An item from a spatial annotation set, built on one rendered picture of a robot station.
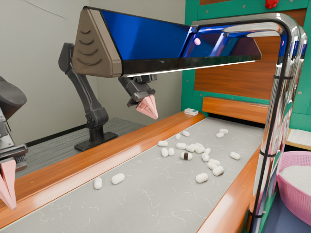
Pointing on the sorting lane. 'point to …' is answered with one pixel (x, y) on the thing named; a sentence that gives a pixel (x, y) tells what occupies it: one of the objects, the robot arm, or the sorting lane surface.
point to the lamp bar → (149, 45)
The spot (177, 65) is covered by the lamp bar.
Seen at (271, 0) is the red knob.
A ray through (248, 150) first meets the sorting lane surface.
